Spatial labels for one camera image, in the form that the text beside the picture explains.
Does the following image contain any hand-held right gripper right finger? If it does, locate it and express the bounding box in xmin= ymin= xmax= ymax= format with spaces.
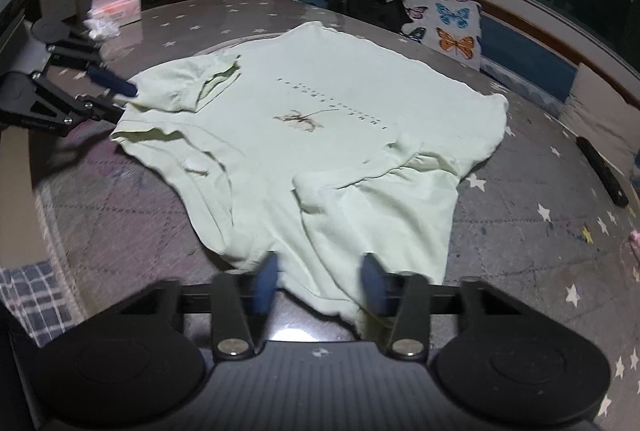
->
xmin=360 ymin=252 xmax=526 ymax=361

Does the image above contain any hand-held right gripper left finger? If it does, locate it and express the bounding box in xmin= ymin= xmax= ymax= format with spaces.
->
xmin=107 ymin=251 xmax=280 ymax=361

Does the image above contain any light green t-shirt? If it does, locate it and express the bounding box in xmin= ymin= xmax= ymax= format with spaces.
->
xmin=109 ymin=20 xmax=510 ymax=329

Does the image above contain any black bag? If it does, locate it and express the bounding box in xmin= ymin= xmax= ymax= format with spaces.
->
xmin=325 ymin=0 xmax=410 ymax=34

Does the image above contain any pink tissue box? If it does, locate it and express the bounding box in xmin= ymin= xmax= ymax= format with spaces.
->
xmin=90 ymin=0 xmax=142 ymax=26

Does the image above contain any black remote control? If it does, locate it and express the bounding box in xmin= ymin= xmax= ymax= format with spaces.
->
xmin=575 ymin=136 xmax=631 ymax=208

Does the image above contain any grey star-print table cover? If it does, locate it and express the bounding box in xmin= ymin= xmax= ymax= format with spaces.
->
xmin=0 ymin=0 xmax=640 ymax=427

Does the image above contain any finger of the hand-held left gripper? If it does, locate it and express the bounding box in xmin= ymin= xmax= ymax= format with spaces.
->
xmin=44 ymin=38 xmax=138 ymax=97
xmin=22 ymin=71 xmax=126 ymax=138

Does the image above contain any crumpled white tissue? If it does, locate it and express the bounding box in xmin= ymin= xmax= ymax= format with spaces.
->
xmin=82 ymin=15 xmax=122 ymax=42

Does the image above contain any blue plaid cloth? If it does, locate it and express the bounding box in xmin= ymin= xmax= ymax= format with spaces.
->
xmin=0 ymin=260 xmax=77 ymax=329

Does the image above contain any butterfly print pillow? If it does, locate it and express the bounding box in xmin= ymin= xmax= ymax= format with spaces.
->
xmin=401 ymin=0 xmax=484 ymax=72

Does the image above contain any beige pillow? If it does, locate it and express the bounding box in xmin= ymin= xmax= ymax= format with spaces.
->
xmin=564 ymin=61 xmax=640 ymax=179

